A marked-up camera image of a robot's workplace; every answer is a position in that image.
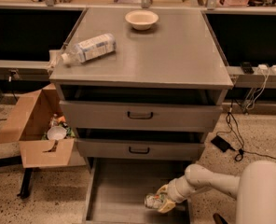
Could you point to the black phone on ledge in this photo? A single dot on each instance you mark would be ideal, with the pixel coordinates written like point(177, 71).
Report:
point(247, 68)

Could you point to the grey metal drawer cabinet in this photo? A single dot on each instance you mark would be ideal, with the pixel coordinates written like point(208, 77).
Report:
point(175, 62)

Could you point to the black power adapter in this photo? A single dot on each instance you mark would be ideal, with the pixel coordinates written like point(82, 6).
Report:
point(221, 143)

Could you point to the clear plastic water bottle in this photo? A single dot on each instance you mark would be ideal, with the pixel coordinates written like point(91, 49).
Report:
point(90, 49)

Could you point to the brown cardboard box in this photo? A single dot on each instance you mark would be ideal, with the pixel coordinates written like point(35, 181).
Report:
point(26, 124)

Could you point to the grey bottom drawer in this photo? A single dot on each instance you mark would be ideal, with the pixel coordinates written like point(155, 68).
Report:
point(117, 189)

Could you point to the grey top drawer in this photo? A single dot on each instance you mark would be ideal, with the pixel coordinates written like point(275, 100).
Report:
point(145, 117)

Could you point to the white bowl in box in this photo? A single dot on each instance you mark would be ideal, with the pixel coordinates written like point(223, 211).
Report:
point(56, 133)

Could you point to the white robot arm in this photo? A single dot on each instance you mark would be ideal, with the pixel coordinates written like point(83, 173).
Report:
point(254, 190)

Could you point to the grey drawer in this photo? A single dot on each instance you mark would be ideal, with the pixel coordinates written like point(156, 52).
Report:
point(117, 189)
point(140, 150)
point(145, 117)

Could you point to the green silver 7up can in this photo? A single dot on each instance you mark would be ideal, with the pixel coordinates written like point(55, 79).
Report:
point(154, 201)

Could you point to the white bowl on counter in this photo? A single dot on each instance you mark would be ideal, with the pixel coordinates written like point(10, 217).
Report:
point(141, 19)

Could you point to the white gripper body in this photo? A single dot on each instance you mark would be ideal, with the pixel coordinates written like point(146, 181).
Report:
point(172, 191)

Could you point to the grey middle drawer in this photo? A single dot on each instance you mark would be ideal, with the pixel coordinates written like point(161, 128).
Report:
point(140, 150)

